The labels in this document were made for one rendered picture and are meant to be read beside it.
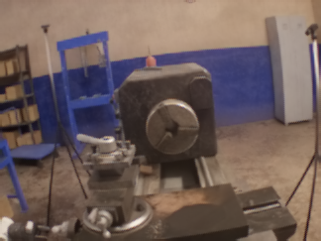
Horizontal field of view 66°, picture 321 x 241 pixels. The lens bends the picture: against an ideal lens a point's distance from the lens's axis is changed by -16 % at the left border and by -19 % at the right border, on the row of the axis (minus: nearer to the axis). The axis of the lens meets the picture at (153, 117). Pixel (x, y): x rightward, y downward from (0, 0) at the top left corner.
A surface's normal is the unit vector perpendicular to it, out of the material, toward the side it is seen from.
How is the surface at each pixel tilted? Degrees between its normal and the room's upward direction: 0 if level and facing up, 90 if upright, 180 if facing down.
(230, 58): 90
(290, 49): 90
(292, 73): 90
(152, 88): 90
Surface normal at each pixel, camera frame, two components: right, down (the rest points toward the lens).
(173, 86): -0.03, 0.24
